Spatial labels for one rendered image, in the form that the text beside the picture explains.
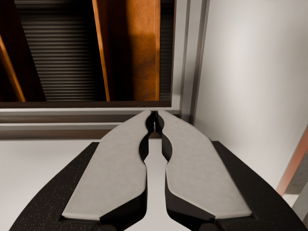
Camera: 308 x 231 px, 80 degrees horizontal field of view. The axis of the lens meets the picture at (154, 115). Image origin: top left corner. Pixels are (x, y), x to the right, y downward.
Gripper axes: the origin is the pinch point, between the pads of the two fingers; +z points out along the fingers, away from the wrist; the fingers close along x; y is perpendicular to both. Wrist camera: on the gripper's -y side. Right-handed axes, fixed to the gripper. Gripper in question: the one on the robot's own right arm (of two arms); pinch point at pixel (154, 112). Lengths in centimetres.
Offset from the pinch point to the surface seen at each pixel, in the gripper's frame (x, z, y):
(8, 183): -13.7, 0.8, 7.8
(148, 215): -0.7, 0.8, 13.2
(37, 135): -9.8, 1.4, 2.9
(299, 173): 33.5, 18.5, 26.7
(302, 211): 132, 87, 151
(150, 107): -0.4, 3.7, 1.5
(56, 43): -20.8, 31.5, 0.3
